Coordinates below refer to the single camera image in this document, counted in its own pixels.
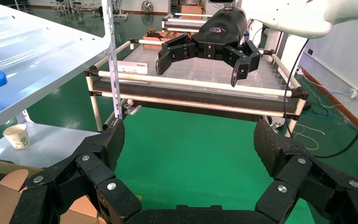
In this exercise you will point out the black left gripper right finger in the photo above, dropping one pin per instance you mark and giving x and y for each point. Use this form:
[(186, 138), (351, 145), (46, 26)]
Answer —
[(293, 167)]

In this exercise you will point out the brown cardboard box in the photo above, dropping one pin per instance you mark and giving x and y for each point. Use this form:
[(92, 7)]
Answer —
[(0, 201)]

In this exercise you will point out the background white pipe rack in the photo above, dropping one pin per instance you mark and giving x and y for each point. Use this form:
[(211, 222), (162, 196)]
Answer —
[(185, 21)]

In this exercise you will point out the perforated white shelf post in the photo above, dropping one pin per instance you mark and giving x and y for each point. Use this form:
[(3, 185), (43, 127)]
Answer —
[(112, 61)]

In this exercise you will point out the white pipe cart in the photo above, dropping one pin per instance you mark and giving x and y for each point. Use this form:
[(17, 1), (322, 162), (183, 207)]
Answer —
[(197, 83)]

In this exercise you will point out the small white carton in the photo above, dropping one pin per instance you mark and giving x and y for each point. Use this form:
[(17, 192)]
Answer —
[(132, 68)]

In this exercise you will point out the white shelf table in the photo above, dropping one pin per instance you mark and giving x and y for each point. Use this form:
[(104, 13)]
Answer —
[(43, 46)]

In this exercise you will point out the round floor fan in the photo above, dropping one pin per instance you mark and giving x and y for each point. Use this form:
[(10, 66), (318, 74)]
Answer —
[(147, 6)]

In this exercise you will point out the silver binder clip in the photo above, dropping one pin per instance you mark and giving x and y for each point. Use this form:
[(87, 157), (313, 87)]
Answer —
[(132, 108)]

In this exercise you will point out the clear acrylic sheet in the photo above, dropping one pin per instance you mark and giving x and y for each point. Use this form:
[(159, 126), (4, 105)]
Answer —
[(197, 69)]

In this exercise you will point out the white paper cup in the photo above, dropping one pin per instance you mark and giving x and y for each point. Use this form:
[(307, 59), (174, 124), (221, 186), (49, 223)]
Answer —
[(17, 137)]

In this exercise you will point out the brown box with parts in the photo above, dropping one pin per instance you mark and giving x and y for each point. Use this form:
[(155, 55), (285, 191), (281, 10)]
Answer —
[(149, 44)]

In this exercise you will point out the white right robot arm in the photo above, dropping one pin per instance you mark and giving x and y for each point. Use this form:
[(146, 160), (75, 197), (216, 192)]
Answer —
[(305, 15)]

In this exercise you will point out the closed brown cardboard carton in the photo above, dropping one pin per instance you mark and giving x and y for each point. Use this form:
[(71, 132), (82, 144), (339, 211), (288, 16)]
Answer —
[(191, 11)]

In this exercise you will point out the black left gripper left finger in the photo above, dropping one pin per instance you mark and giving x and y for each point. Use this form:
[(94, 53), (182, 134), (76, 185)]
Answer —
[(92, 167)]

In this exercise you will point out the metal stool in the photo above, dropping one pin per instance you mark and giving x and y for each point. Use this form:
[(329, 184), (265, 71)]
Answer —
[(77, 6), (60, 6)]

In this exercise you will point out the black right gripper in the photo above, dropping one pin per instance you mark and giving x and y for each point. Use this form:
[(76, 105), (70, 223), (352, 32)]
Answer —
[(219, 31)]

